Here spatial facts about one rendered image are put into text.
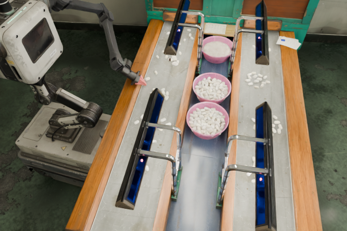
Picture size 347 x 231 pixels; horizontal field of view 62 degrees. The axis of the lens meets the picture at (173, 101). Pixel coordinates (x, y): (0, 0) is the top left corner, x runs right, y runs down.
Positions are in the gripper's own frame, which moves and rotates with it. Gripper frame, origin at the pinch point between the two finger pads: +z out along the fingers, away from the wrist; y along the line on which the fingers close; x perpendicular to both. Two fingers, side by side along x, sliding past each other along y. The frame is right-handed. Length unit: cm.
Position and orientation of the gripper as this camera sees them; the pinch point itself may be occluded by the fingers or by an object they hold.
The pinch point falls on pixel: (145, 84)
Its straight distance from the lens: 203.2
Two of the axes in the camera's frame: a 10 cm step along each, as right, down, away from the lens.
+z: 7.7, 5.1, 3.8
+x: -6.1, 4.2, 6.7
